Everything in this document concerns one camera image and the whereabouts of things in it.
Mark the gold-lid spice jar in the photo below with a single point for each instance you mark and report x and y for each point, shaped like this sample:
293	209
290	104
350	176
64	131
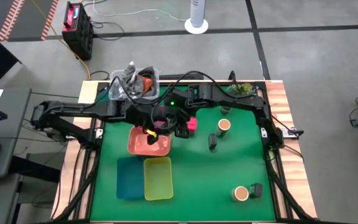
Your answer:
239	193
223	127

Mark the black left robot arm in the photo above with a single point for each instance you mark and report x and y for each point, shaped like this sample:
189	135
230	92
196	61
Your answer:
73	109

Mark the grey desk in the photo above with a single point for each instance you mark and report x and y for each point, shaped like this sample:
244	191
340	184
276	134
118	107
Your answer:
11	130

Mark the clear plastic storage bin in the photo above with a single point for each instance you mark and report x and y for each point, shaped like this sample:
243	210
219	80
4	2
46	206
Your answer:
114	88

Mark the clear-lid glass jar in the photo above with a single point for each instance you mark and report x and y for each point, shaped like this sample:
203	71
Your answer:
225	109

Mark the orange cloth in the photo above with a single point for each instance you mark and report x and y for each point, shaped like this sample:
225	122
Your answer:
148	83

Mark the dark green cloth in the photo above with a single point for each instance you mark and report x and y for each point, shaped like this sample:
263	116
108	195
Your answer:
102	96

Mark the black crate red top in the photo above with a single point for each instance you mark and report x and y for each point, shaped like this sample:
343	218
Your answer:
76	31

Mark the white tower fan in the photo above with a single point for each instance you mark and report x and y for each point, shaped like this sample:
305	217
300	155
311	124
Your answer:
197	15

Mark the striped floor mat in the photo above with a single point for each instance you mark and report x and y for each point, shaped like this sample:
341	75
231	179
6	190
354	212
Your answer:
30	18

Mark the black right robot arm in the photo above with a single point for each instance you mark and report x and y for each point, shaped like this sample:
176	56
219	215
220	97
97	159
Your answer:
216	93

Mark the dark grey cloth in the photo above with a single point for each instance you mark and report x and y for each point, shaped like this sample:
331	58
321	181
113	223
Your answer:
148	71

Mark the grey checked cloth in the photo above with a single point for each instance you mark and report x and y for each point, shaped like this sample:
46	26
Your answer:
130	79

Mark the green table mat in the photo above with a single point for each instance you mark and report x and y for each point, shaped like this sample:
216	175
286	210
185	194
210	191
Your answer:
197	174

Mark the black table clamp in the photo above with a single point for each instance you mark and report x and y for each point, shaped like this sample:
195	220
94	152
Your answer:
232	77

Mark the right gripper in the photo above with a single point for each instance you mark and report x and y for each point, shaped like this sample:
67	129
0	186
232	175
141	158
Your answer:
180	116

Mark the orange plastic bin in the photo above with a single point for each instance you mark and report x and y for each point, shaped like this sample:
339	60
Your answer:
141	147

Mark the potted succulent plant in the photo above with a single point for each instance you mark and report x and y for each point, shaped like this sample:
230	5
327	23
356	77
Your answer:
242	88

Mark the blue plastic bin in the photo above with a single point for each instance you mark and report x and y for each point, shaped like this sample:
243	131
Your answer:
130	179

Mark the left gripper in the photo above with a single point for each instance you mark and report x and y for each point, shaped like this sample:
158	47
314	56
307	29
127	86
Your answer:
141	116

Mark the yellow plastic bin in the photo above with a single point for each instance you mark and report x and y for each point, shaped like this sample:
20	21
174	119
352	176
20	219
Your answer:
158	180

